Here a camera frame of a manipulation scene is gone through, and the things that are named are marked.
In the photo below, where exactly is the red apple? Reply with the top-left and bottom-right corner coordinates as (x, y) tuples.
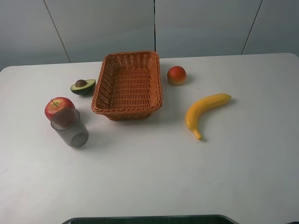
(44, 97), (76, 121)

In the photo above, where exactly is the red orange peach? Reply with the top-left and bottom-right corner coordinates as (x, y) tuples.
(167, 66), (186, 85)

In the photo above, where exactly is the halved avocado with pit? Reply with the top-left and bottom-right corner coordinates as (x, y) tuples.
(70, 79), (96, 96)

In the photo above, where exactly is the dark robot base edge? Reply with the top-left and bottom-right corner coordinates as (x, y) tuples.
(63, 215), (237, 224)

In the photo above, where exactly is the brown wicker basket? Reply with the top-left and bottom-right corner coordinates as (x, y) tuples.
(91, 51), (163, 120)

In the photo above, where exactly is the yellow banana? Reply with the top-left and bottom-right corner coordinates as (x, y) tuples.
(185, 93), (232, 140)

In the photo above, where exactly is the grey translucent plastic cup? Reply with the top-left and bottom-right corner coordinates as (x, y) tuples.
(50, 108), (89, 148)

